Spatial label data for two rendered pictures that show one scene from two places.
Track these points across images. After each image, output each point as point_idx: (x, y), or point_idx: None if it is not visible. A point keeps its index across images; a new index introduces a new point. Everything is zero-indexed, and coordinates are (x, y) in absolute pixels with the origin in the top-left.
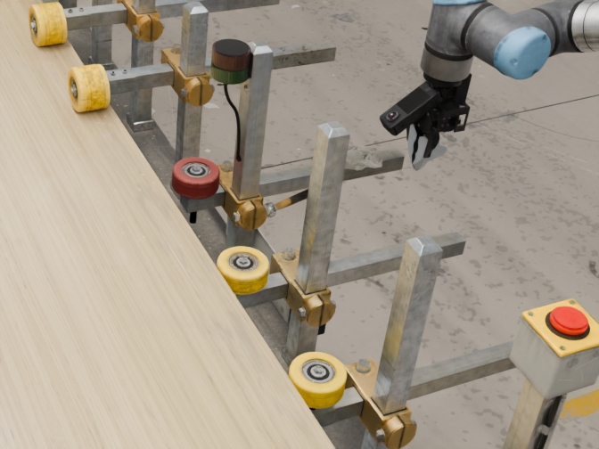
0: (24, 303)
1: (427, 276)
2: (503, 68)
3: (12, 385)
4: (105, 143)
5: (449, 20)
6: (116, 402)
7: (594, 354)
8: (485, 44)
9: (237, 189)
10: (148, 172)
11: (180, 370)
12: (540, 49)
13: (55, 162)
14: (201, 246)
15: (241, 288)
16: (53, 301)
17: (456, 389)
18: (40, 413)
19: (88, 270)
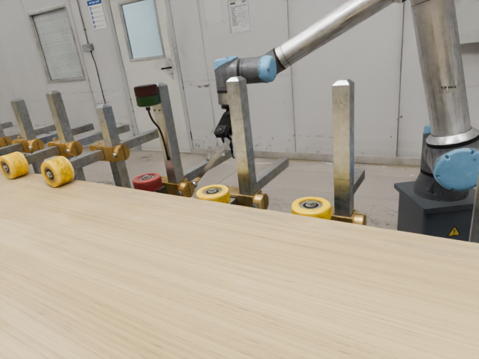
0: (92, 266)
1: (352, 102)
2: (264, 76)
3: (126, 313)
4: (84, 189)
5: (228, 70)
6: (217, 278)
7: None
8: (251, 70)
9: (173, 178)
10: (120, 188)
11: (237, 242)
12: (274, 64)
13: (58, 206)
14: (181, 196)
15: (221, 202)
16: (114, 255)
17: None
18: (168, 318)
19: (124, 232)
